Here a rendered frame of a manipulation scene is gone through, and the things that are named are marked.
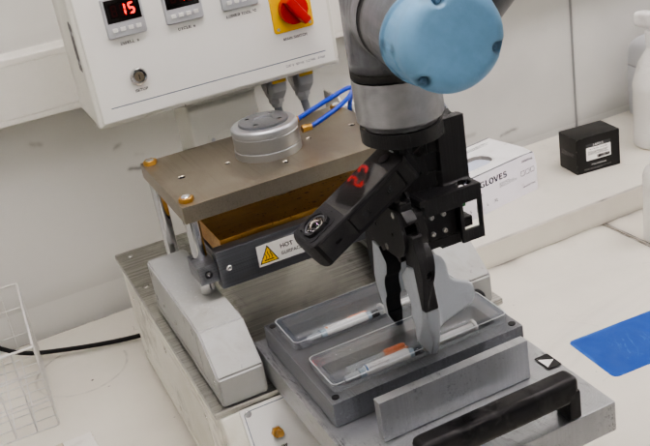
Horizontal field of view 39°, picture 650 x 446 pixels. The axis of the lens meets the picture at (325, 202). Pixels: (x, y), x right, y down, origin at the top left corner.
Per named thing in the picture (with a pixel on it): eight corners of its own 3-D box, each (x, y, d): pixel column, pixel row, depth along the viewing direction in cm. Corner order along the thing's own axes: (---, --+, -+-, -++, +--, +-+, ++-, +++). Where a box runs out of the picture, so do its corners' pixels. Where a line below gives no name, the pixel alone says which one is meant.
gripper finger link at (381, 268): (441, 309, 89) (444, 235, 84) (389, 330, 87) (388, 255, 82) (425, 290, 91) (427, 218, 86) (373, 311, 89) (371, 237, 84)
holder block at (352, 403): (267, 346, 93) (263, 325, 92) (433, 282, 100) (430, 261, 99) (337, 428, 79) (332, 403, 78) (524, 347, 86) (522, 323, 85)
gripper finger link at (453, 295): (493, 341, 81) (470, 244, 80) (437, 365, 79) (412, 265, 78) (475, 335, 84) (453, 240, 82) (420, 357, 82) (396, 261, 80)
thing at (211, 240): (183, 223, 114) (165, 153, 110) (339, 172, 121) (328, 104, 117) (227, 274, 99) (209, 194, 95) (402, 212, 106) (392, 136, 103)
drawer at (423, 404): (259, 372, 96) (245, 310, 93) (437, 303, 103) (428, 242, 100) (395, 547, 71) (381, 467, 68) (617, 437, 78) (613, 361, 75)
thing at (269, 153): (144, 215, 118) (120, 121, 113) (354, 148, 129) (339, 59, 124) (200, 284, 98) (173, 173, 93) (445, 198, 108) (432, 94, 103)
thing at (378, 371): (337, 406, 80) (332, 386, 79) (310, 377, 85) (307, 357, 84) (510, 333, 86) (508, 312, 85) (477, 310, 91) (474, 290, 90)
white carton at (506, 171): (396, 217, 159) (390, 178, 156) (490, 173, 170) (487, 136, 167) (441, 235, 149) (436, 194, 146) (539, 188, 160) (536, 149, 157)
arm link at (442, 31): (480, -88, 57) (424, -97, 67) (373, 60, 58) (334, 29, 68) (566, -14, 60) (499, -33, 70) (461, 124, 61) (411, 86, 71)
